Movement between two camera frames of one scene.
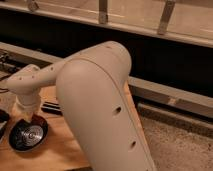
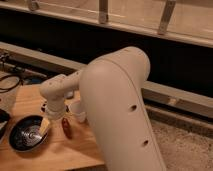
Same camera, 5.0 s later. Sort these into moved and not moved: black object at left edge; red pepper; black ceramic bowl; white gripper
Moved: white gripper; red pepper
Not moved: black object at left edge; black ceramic bowl
